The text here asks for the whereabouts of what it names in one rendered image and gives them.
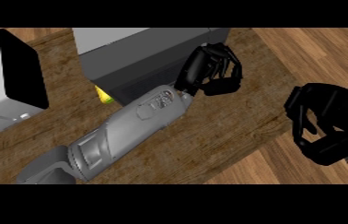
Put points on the dark grey microwave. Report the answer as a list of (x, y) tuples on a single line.
[(144, 61)]

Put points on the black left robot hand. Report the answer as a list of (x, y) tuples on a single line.
[(199, 71)]

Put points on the yellow milk carton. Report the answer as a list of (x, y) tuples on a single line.
[(104, 96)]

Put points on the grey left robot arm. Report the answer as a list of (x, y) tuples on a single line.
[(122, 132)]

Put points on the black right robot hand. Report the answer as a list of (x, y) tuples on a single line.
[(322, 111)]

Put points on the black microwave door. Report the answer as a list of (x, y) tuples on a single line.
[(20, 71)]

